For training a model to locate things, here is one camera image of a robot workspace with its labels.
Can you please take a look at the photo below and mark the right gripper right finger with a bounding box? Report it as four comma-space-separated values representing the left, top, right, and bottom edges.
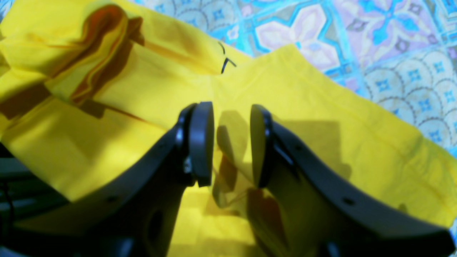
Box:
250, 104, 456, 257

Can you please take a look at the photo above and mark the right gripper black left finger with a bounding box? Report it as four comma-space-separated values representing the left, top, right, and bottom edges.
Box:
1, 101, 215, 257

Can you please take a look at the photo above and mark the patterned blue tablecloth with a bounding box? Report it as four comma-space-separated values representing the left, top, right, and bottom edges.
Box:
0, 0, 457, 257

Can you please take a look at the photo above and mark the yellow T-shirt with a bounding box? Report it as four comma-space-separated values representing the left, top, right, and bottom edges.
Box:
0, 0, 457, 257

